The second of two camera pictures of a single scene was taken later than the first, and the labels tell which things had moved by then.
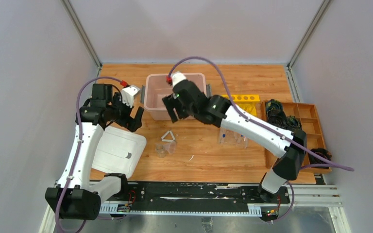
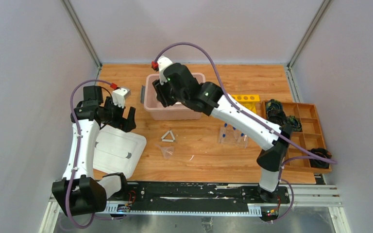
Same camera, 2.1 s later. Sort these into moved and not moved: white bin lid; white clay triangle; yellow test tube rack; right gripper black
Moved: right gripper black
Not moved: white clay triangle; white bin lid; yellow test tube rack
